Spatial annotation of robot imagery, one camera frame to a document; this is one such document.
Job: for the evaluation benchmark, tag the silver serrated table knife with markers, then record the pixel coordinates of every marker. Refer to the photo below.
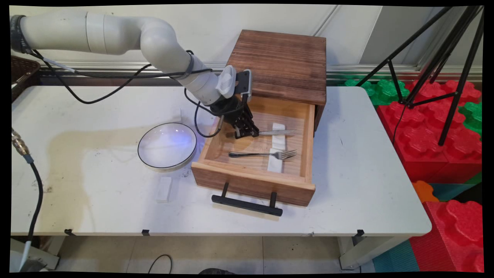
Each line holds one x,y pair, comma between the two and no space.
278,132

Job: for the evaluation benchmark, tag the white ceramic cutlery rest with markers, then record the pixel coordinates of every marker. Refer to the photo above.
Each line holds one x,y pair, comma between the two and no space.
278,141
164,189
275,165

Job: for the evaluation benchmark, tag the black camera tripod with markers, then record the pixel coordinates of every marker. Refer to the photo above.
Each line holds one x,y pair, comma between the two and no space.
459,88

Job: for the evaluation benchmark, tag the white table leg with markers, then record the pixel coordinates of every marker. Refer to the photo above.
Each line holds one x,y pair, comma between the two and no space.
362,253

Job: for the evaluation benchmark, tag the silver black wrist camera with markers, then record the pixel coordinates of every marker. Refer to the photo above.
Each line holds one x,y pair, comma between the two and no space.
244,83

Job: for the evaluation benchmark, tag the white plate with dark rim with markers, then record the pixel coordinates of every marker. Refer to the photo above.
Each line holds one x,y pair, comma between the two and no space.
166,148

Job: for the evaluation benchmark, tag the large red foam block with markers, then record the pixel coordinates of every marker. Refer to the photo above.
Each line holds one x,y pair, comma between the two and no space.
428,146
455,235

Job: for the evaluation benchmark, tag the orange foam piece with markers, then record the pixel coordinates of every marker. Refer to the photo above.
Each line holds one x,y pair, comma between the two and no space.
424,191

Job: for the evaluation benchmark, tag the brown wooden drawer cabinet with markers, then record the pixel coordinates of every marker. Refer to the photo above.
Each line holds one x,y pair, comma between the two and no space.
278,61

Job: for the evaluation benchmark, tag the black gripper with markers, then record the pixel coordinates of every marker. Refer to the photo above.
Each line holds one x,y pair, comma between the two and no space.
229,110

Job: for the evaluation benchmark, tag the silver metal fork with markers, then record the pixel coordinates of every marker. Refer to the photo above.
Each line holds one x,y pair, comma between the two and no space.
247,154

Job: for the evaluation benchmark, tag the dark brown wicker basket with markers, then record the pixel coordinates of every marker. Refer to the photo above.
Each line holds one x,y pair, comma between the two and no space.
23,71

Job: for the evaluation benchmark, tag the aluminium wall rail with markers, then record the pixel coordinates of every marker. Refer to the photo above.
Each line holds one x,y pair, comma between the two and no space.
347,69

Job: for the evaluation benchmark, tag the green foam block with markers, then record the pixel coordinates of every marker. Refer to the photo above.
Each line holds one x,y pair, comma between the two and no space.
472,116
384,92

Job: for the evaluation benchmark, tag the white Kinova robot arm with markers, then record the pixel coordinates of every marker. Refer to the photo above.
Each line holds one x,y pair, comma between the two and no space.
115,34

